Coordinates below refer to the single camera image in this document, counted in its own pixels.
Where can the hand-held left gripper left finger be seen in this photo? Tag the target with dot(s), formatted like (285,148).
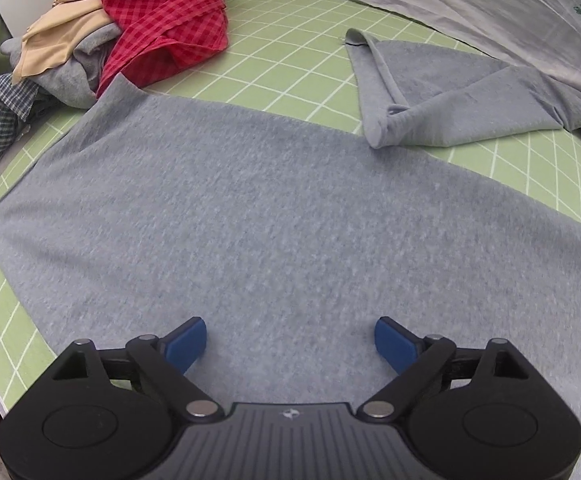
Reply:
(188,343)

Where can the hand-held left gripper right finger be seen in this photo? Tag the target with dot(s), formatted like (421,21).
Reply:
(393,343)

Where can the grey sweatpants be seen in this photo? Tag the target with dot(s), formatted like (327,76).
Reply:
(270,210)

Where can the grey crumpled garment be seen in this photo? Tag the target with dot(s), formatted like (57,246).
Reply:
(70,81)

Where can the blue plaid shirt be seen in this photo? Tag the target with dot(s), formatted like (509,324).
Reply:
(0,110)

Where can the green grid mat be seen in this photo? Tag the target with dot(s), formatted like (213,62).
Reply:
(290,55)

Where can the red checked garment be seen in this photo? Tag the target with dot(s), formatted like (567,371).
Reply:
(170,15)

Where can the beige garment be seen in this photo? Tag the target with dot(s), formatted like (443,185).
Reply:
(65,30)

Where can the grey printed bedsheet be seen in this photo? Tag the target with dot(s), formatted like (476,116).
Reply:
(420,0)

